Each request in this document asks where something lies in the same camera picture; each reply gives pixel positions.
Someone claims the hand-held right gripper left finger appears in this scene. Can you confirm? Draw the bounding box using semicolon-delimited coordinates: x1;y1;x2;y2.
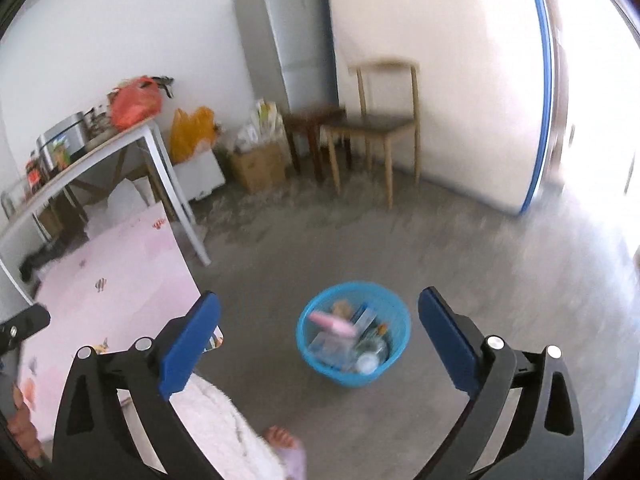
52;291;223;480

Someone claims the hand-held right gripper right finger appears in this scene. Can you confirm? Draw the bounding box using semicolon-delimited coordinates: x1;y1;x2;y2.
419;286;586;480

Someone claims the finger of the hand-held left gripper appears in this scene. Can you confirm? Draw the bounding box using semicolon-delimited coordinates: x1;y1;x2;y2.
0;304;52;356

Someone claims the clear plastic bottle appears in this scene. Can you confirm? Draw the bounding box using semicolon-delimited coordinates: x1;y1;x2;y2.
356;337;391;375

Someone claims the pink packet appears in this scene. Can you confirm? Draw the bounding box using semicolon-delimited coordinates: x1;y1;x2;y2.
309;310;359;339

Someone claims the clear plastic bag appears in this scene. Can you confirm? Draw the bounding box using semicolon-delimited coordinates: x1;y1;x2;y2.
307;332;356;369

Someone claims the blue plastic mesh basket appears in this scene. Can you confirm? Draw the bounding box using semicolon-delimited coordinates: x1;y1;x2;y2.
296;281;412;388

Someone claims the person's left hand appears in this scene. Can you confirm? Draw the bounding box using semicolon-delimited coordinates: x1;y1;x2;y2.
6;382;44;462

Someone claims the black bag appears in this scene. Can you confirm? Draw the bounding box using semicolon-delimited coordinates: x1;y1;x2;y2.
19;245;66;284

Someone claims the person in white robe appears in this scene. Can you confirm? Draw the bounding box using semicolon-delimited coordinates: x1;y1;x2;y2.
115;375;289;480

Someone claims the clear glass container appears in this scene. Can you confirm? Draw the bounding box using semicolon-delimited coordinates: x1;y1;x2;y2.
0;180;29;219

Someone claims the person's foot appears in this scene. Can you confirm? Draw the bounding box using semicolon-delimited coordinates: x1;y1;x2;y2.
265;425;301;451

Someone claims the white plastic sack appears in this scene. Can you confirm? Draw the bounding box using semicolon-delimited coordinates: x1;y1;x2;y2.
85;180;154;239

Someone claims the dark sauce bottle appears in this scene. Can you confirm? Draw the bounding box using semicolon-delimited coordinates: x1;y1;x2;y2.
26;152;44;194

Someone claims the purple slipper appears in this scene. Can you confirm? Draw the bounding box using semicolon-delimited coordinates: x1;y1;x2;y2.
277;445;309;480

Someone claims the white foam box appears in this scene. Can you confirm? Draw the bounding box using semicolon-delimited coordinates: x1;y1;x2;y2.
172;150;226;204

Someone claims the brown cardboard box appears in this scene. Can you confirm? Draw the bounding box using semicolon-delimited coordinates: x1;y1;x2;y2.
229;142;287;194

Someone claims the yellow plastic bag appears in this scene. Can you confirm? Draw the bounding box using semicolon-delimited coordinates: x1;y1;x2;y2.
170;106;217;163

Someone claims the white side table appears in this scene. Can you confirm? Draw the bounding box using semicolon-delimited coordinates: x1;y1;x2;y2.
0;120;213;306

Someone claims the wooden chair with dark seat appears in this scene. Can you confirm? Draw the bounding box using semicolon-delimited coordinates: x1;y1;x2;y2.
320;59;422;211

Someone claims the orange plastic bag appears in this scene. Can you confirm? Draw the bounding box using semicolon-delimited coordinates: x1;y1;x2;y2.
109;76;165;131

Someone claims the dark wooden stool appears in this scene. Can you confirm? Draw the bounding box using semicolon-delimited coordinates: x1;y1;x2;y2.
281;105;351;184

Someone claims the white mattress with blue edge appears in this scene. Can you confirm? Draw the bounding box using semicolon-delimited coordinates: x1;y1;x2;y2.
327;0;554;216

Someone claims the silver refrigerator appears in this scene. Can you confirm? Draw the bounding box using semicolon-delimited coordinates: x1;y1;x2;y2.
232;0;342;112

